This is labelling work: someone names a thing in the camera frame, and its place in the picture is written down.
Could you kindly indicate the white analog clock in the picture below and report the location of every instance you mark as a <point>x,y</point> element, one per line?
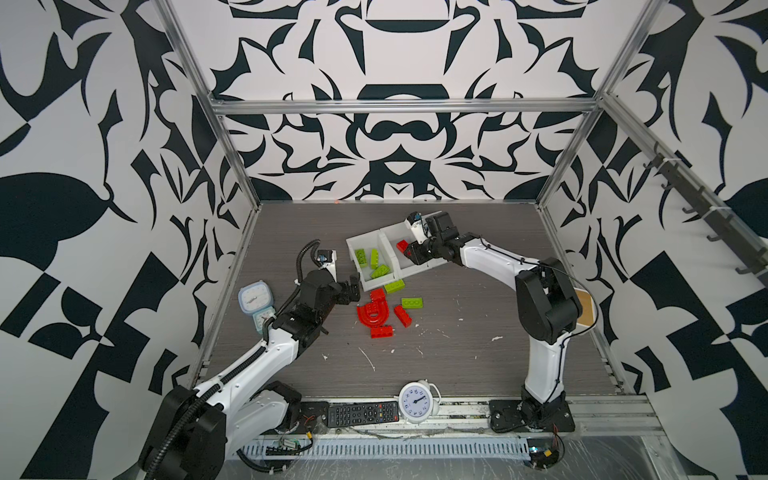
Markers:
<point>418,401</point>

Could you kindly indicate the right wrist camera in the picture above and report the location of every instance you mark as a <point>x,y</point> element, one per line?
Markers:
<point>417,228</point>

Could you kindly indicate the light blue lidded container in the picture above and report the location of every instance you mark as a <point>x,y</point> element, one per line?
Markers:
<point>255,297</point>

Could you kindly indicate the red arch lego piece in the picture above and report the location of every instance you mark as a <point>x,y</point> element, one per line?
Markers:
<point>374,314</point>

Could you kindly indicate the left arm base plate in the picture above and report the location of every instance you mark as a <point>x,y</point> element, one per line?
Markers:
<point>303,417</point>

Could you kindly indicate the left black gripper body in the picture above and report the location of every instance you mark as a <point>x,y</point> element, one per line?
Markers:
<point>340,294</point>

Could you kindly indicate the aluminium frame rail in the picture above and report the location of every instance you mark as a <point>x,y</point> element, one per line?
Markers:
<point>243,107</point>

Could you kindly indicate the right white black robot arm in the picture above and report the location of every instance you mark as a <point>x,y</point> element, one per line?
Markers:
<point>547,302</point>

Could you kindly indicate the left white bin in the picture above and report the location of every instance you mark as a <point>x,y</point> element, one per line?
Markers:
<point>368,241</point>

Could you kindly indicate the black remote control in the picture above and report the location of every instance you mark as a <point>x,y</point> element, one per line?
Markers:
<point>348,415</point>

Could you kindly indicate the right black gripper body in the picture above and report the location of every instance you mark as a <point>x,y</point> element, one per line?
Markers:
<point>428,250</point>

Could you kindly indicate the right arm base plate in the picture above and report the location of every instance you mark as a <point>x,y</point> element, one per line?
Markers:
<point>527,414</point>

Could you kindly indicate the white box wooden lid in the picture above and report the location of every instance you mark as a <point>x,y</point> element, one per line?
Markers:
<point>589,313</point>

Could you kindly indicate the green lego brick cluster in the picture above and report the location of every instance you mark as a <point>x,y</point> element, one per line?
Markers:
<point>380,271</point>

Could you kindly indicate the red lego brick low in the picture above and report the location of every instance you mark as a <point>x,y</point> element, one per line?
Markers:
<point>385,331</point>

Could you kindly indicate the black wall hook rail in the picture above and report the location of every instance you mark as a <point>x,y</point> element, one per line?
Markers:
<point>726,226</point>

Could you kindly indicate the middle white bin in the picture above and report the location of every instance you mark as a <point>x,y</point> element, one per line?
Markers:
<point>401,265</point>

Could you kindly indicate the small red lego brick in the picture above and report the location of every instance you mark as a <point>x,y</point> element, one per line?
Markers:
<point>378,295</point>

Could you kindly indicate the white cable duct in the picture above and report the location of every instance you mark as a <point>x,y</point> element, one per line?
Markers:
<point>398,449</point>

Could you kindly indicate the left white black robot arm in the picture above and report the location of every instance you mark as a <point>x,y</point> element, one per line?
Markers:
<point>196,429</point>

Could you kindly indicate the lone green lego brick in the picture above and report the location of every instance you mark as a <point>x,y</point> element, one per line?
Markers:
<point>361,258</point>

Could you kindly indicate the white bin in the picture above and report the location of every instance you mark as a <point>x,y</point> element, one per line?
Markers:
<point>401,265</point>
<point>368,241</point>

